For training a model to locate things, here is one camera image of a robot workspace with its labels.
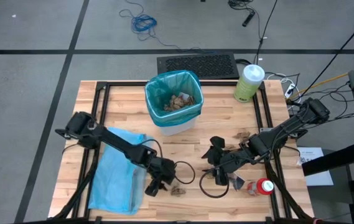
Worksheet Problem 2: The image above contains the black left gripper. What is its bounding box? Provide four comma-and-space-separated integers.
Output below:
144, 157, 177, 197

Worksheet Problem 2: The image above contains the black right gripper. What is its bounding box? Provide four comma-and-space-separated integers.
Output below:
200, 136, 257, 187

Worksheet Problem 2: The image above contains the silver foil wrapper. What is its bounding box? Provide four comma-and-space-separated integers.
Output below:
226, 172, 246, 191

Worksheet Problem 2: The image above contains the white plastic trash bin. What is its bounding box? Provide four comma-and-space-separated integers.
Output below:
145, 70, 205, 137

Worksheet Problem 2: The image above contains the light blue trash bag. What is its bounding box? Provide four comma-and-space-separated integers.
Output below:
88, 126, 152, 216

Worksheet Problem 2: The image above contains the small red-capped bottle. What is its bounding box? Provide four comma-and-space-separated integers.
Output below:
246, 177, 274, 197

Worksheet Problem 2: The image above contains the teal trash bag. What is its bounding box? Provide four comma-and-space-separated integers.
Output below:
144, 70, 205, 128

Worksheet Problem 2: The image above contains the green disinfecting wipes canister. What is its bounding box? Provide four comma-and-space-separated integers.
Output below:
233, 64, 266, 103

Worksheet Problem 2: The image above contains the white power strip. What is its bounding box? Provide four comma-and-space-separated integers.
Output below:
284, 82, 296, 99

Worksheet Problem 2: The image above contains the white paper sheet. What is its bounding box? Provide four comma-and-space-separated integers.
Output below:
296, 146, 335, 187

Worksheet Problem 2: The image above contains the black bar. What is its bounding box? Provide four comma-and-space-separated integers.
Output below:
300, 141, 354, 177

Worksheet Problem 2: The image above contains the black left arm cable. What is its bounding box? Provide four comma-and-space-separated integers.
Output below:
139, 138, 196, 185

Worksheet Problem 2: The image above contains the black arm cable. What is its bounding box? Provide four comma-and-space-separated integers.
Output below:
139, 138, 196, 185
198, 169, 230, 199

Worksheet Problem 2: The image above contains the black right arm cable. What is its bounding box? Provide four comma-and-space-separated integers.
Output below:
198, 169, 230, 199

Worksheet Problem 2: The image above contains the yellow cable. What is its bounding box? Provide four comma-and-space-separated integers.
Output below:
288, 65, 354, 100

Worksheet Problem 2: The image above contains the black cable with plug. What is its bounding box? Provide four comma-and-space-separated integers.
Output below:
228, 0, 257, 27

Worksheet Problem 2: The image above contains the thin black cable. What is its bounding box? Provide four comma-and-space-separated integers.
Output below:
254, 0, 279, 65

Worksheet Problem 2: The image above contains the blue cable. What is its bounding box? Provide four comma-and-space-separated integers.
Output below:
119, 0, 180, 49

